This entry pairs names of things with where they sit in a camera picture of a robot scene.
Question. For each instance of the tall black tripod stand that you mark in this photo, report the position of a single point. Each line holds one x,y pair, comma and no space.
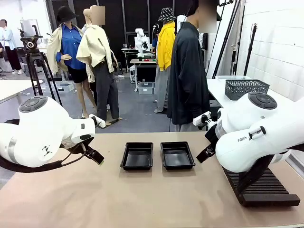
225,40

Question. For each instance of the black brimmed hat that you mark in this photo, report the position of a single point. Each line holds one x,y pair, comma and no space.
65,14

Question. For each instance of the grey mesh basket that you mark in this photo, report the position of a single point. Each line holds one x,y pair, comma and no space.
245,89

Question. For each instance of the black camera tripod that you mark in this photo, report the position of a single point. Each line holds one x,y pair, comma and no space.
33,54

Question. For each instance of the person in light blue shirt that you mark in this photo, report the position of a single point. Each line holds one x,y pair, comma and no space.
9,45

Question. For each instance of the patterned bucket hat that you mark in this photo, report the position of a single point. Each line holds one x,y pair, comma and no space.
167,14

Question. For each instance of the mannequin with yellow jacket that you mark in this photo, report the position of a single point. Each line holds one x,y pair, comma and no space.
165,47

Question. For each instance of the black slotted board rack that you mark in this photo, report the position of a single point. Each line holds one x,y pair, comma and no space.
268,190

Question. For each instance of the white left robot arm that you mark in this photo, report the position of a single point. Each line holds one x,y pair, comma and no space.
35,133

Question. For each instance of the thin black light stand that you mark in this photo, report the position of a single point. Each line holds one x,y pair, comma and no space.
250,47

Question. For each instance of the clear storage bin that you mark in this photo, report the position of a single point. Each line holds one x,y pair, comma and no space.
145,88

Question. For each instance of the person in black coat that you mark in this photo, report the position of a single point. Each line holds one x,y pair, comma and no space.
187,83

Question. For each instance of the small white background robot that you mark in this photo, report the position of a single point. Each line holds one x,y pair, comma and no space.
141,42

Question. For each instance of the background desk with black panel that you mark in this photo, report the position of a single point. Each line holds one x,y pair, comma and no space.
145,71

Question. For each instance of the mannequin with blue shirt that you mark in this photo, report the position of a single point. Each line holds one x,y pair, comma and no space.
70,47

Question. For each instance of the clear flat plastic box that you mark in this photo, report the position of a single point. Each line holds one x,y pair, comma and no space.
232,77

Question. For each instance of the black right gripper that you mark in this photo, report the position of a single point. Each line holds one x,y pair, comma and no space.
210,136

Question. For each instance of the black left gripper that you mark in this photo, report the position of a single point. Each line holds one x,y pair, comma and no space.
79,146

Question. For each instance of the black ESD tray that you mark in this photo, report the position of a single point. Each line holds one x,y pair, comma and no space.
136,158
177,156

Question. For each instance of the mannequin with cream jacket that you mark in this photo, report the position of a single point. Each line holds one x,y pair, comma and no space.
99,59

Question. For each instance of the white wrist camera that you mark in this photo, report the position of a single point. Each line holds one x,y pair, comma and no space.
98,123
197,121

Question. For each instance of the white cylindrical appliance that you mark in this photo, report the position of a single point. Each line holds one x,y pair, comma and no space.
181,22

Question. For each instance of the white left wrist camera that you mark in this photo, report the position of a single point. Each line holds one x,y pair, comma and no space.
98,123

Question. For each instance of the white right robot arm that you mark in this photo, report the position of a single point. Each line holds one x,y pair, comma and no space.
249,152

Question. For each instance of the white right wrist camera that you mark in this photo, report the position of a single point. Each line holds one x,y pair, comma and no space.
197,121

